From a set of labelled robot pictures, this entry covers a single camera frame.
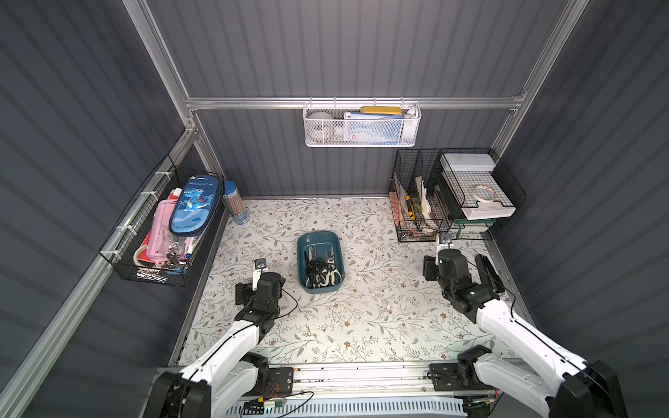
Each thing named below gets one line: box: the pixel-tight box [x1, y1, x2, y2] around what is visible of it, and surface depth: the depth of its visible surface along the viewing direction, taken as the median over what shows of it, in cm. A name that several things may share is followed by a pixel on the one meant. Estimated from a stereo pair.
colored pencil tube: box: [222, 180, 251, 225], surface depth 104 cm
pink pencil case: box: [146, 198, 186, 265], surface depth 69 cm
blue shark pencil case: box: [168, 175, 222, 237], surface depth 71 cm
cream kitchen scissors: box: [319, 256, 343, 287], surface depth 96 cm
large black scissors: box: [303, 250, 329, 290], surface depth 95 cm
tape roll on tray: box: [473, 185, 497, 203], surface depth 96 cm
